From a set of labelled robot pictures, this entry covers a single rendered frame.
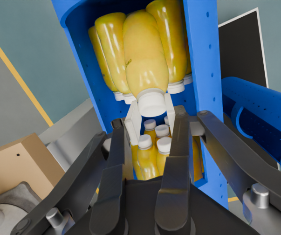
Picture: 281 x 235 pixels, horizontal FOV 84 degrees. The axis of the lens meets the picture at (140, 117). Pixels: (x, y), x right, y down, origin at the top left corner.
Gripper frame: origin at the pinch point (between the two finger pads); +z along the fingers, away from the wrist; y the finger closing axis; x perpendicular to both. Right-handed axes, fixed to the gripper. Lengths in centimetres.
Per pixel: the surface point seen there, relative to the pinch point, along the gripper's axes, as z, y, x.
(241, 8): 128, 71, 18
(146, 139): 17.4, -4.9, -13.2
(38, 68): 128, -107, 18
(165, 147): 12.6, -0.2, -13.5
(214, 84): 9.4, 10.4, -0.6
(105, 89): 23.2, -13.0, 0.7
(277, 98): 56, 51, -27
